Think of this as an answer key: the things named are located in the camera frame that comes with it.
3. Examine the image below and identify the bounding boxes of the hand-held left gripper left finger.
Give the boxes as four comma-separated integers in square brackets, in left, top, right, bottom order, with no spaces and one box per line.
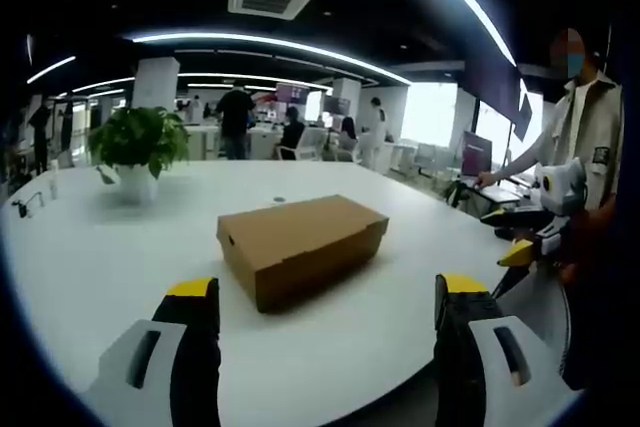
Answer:
[87,276,222,427]

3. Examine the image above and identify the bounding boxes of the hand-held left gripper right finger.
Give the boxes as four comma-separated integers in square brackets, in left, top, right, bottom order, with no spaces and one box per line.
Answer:
[433,272,576,427]

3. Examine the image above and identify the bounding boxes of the small black cable clip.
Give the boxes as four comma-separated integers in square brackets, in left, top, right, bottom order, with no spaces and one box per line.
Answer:
[11,191,47,219]

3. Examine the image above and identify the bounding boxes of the purple monitor screen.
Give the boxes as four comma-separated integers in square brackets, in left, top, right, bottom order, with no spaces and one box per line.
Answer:
[461,130,494,179]

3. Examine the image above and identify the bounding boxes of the curved ceiling light strip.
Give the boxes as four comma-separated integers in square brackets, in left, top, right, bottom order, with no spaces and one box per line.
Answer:
[122,30,414,86]

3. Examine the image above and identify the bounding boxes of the green potted plant white pot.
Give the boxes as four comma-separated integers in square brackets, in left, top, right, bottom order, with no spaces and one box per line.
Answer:
[87,105,192,206]

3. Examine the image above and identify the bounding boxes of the brown cardboard shoe box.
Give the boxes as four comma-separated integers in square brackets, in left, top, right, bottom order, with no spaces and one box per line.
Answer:
[216,194,391,315]

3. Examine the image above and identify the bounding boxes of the white office chair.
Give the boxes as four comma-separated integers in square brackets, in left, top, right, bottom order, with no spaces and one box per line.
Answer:
[276,126,327,163]

